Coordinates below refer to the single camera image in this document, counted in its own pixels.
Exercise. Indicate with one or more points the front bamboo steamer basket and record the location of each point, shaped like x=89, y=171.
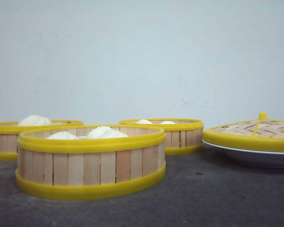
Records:
x=89, y=169

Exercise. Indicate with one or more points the white bun in left basket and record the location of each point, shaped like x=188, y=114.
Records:
x=34, y=120

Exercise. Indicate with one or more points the rear basket right bun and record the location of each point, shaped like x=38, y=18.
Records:
x=167, y=122

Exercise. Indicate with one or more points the white plate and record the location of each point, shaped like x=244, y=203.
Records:
x=252, y=157

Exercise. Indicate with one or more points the rear basket left bun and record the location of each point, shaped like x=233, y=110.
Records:
x=143, y=121

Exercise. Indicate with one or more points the front basket left bun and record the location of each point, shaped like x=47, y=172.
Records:
x=62, y=135

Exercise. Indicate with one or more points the front basket right bun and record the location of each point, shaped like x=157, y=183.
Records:
x=105, y=132

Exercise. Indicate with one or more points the woven bamboo steamer lid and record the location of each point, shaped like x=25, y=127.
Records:
x=262, y=134

